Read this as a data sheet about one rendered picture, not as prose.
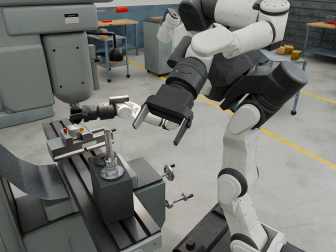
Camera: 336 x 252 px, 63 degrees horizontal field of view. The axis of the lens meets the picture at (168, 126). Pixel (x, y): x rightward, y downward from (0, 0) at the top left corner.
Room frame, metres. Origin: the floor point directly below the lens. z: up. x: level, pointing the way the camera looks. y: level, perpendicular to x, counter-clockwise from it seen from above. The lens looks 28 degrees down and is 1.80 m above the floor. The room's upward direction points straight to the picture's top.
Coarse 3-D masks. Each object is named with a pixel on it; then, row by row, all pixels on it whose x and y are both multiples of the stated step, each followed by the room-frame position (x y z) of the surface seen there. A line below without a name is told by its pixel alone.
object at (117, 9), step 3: (96, 9) 1.20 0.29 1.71; (99, 9) 1.20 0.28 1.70; (102, 9) 1.21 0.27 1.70; (105, 9) 1.21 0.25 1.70; (108, 9) 1.22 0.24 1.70; (111, 9) 1.23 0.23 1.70; (114, 9) 1.23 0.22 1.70; (117, 9) 1.23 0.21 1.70; (120, 9) 1.24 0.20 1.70; (123, 9) 1.25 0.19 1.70; (126, 9) 1.26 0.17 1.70; (117, 12) 1.24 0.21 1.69
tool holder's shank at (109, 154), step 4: (104, 132) 0.84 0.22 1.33; (108, 132) 0.84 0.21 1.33; (104, 136) 0.84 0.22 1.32; (108, 136) 0.84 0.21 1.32; (108, 140) 0.84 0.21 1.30; (108, 144) 0.84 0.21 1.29; (108, 148) 0.84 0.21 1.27; (108, 152) 0.84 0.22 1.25; (112, 152) 0.85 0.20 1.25; (108, 156) 0.84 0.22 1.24; (112, 156) 0.84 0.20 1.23
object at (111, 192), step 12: (96, 156) 0.95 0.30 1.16; (96, 168) 0.89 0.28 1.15; (120, 168) 0.87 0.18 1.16; (96, 180) 0.83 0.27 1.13; (108, 180) 0.81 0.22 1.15; (120, 180) 0.81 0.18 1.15; (96, 192) 0.87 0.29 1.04; (108, 192) 0.78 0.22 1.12; (120, 192) 0.80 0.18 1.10; (132, 192) 0.82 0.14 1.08; (108, 204) 0.78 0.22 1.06; (120, 204) 0.80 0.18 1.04; (132, 204) 0.82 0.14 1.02; (108, 216) 0.78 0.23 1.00; (120, 216) 0.80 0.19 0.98
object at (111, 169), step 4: (116, 160) 0.85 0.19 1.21; (104, 164) 0.84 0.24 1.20; (108, 164) 0.83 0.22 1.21; (112, 164) 0.83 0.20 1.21; (116, 164) 0.85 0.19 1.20; (108, 168) 0.83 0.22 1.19; (112, 168) 0.83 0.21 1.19; (116, 168) 0.84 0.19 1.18; (108, 172) 0.83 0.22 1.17; (112, 172) 0.83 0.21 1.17; (116, 172) 0.84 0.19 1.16
